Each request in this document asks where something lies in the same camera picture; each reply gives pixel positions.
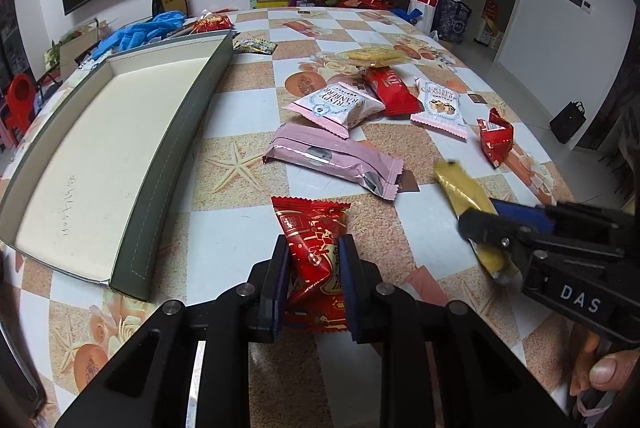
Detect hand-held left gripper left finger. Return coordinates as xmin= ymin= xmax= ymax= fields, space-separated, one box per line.
xmin=52 ymin=235 xmax=292 ymax=428

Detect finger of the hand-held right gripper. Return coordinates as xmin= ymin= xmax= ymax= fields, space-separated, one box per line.
xmin=457 ymin=208 xmax=627 ymax=267
xmin=490 ymin=198 xmax=637 ymax=235

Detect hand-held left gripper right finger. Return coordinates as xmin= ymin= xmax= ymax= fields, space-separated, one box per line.
xmin=339 ymin=235 xmax=572 ymax=428

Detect yellow snack packet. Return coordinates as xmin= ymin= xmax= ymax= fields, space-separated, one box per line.
xmin=432 ymin=159 xmax=523 ymax=284

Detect small red snack packet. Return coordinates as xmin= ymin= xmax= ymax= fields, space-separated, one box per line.
xmin=271 ymin=196 xmax=352 ymax=333
xmin=476 ymin=107 xmax=516 ymax=169

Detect pink-edged packet nut picture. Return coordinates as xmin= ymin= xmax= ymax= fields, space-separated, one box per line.
xmin=410 ymin=77 xmax=470 ymax=141

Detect long pink snack packet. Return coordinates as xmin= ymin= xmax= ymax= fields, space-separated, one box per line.
xmin=263 ymin=123 xmax=404 ymax=201

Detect pink-edged packet berry picture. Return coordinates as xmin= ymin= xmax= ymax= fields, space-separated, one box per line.
xmin=282 ymin=80 xmax=387 ymax=139

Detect grey-green cardboard box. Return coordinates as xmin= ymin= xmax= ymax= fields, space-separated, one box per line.
xmin=0 ymin=29 xmax=236 ymax=302

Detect person's right hand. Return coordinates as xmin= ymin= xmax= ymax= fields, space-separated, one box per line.
xmin=569 ymin=334 xmax=636 ymax=419

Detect long red snack packet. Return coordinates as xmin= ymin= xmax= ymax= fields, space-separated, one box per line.
xmin=362 ymin=67 xmax=421 ymax=118

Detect white red carton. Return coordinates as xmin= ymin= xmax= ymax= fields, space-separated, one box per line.
xmin=477 ymin=0 xmax=506 ymax=49

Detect dark blue patterned bag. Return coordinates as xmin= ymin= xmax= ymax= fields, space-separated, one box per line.
xmin=435 ymin=0 xmax=472 ymax=44

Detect clear packet of yellow wafers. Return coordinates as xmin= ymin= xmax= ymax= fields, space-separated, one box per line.
xmin=336 ymin=47 xmax=401 ymax=70

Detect white paper bag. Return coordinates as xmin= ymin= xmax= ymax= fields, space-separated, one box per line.
xmin=406 ymin=0 xmax=440 ymax=34

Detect small colourful snack packet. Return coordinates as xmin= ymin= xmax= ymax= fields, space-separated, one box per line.
xmin=239 ymin=37 xmax=277 ymax=55

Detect red gold snack bag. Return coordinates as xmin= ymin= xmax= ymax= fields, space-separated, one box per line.
xmin=192 ymin=14 xmax=235 ymax=34

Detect blue rubber gloves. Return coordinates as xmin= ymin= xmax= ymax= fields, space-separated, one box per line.
xmin=92 ymin=10 xmax=186 ymax=59

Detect brown cardboard box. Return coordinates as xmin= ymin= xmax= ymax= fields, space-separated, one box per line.
xmin=57 ymin=20 xmax=113 ymax=79

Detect red plastic stool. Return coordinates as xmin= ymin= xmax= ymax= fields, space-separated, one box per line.
xmin=2 ymin=73 xmax=38 ymax=149

